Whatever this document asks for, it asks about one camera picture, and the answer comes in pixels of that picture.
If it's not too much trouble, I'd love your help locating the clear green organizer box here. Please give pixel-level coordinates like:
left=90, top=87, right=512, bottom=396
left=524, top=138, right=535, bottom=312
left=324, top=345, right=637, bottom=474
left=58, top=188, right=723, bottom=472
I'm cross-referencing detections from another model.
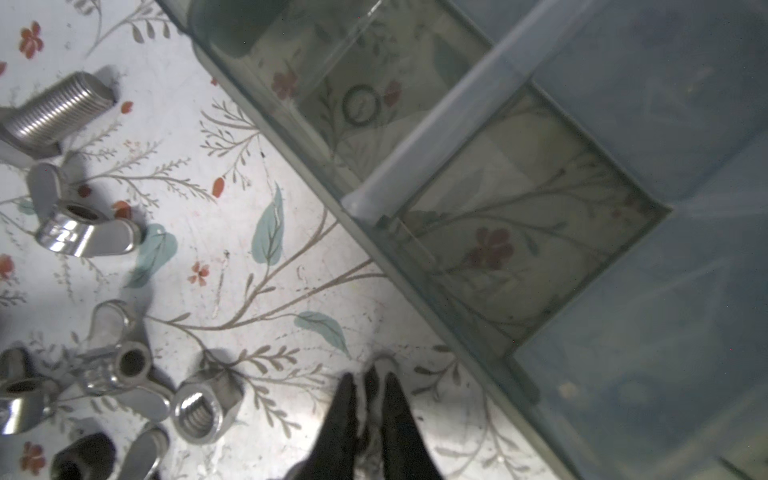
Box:
left=163, top=1, right=767, bottom=479

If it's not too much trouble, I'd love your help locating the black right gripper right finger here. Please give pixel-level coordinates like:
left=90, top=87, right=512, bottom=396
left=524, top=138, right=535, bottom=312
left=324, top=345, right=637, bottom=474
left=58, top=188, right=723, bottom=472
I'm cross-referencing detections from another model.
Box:
left=381, top=373, right=443, bottom=480

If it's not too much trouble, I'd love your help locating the large silver threaded bolt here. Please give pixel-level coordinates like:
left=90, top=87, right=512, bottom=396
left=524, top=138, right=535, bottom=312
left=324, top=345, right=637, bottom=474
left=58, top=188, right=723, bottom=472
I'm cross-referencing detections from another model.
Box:
left=1, top=71, right=116, bottom=169

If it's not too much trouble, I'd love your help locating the silver hex nut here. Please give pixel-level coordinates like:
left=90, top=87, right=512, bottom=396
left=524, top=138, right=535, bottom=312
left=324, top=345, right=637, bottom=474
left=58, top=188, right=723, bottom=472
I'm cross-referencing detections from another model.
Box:
left=170, top=369, right=243, bottom=445

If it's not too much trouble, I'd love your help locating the black hex nut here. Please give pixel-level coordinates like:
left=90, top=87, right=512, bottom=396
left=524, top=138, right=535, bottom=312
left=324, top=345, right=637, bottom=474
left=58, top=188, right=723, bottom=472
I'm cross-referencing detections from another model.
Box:
left=50, top=433, right=116, bottom=480

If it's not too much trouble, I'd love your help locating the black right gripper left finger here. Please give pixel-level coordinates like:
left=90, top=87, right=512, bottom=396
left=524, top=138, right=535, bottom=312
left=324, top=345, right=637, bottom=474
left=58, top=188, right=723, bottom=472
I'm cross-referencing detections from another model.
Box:
left=294, top=373, right=358, bottom=479

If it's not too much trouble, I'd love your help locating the silver wing nut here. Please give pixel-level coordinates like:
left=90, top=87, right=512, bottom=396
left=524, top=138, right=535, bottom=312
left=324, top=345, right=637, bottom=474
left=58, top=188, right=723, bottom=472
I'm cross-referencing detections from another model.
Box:
left=117, top=424, right=170, bottom=480
left=74, top=299, right=173, bottom=423
left=26, top=163, right=142, bottom=258
left=1, top=347, right=60, bottom=436

